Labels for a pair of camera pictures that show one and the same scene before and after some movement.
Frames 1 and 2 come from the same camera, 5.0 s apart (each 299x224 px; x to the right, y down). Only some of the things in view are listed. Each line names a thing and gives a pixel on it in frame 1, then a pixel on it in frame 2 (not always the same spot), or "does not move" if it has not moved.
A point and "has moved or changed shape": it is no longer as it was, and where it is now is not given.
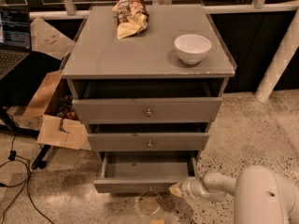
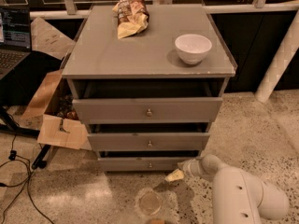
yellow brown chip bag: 132,15 does not move
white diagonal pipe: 280,61 does not move
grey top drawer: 148,101 does not move
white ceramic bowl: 192,48 does not move
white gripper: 188,187 to 189,168
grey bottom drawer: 144,172 has moved or changed shape
